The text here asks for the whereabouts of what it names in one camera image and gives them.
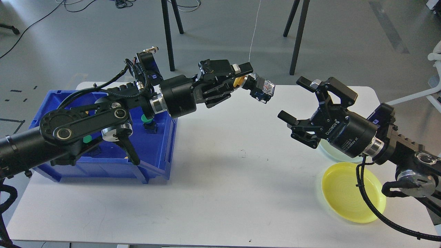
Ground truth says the black stand leg left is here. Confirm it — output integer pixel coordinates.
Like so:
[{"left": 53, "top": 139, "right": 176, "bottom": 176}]
[{"left": 161, "top": 0, "right": 184, "bottom": 72}]

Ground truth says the black stand leg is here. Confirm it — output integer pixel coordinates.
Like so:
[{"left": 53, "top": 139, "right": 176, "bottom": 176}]
[
  {"left": 283, "top": 0, "right": 310, "bottom": 75},
  {"left": 161, "top": 0, "right": 184, "bottom": 72}
]

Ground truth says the yellow plate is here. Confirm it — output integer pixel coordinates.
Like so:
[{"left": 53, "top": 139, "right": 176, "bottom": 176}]
[{"left": 321, "top": 162, "right": 387, "bottom": 224}]

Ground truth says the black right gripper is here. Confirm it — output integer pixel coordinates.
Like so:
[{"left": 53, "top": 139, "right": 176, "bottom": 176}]
[{"left": 278, "top": 76, "right": 377, "bottom": 157}]

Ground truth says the green push button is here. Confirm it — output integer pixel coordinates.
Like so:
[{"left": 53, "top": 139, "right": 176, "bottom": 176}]
[
  {"left": 141, "top": 114, "right": 158, "bottom": 134},
  {"left": 82, "top": 135, "right": 103, "bottom": 157}
]

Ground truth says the black stand leg right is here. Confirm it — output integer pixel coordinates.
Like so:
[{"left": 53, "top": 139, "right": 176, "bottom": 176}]
[{"left": 283, "top": 0, "right": 310, "bottom": 75}]

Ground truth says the black floor cable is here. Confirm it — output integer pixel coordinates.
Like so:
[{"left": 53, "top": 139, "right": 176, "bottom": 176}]
[{"left": 0, "top": 0, "right": 97, "bottom": 59}]

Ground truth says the light green plate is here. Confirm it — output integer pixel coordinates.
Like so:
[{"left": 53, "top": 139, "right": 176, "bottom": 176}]
[{"left": 318, "top": 139, "right": 362, "bottom": 163}]

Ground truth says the blue plastic bin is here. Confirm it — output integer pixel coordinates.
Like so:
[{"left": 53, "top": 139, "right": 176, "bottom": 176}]
[{"left": 34, "top": 107, "right": 177, "bottom": 184}]

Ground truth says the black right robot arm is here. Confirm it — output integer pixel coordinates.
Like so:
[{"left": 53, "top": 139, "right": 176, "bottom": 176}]
[{"left": 278, "top": 77, "right": 441, "bottom": 241}]

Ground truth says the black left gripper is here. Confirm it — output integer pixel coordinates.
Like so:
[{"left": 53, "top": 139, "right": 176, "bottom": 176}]
[{"left": 160, "top": 59, "right": 254, "bottom": 118}]

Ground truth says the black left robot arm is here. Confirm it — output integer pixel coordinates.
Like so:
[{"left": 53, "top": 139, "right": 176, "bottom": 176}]
[{"left": 1, "top": 47, "right": 257, "bottom": 213}]

